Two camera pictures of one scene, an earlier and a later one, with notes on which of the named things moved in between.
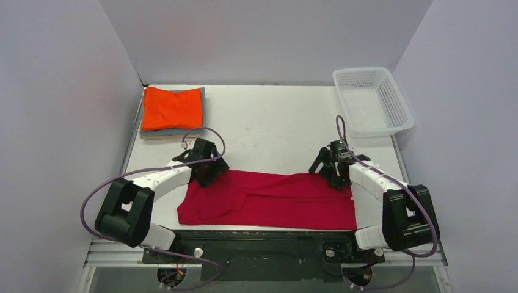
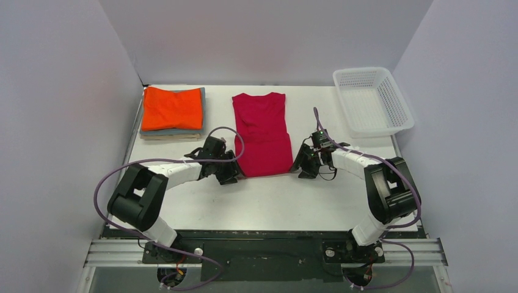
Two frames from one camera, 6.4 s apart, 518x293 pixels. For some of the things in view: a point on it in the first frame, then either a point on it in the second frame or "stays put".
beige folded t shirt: (170, 137) stays put
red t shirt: (268, 200) -> (261, 121)
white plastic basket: (371, 104) stays put
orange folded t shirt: (164, 110) stays put
